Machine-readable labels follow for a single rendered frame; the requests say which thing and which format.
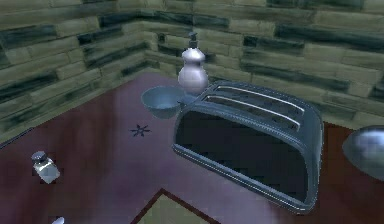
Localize dark grey toaster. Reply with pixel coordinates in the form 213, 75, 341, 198
171, 80, 325, 215

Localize shiny metal round pot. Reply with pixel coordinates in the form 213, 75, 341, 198
341, 124, 384, 182

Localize white soap dispenser bottle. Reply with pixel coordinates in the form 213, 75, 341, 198
177, 31, 210, 105

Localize glass salt shaker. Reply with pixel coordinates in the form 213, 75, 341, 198
30, 150, 62, 185

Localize grey blue bowl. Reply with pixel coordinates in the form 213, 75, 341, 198
140, 85, 186, 120

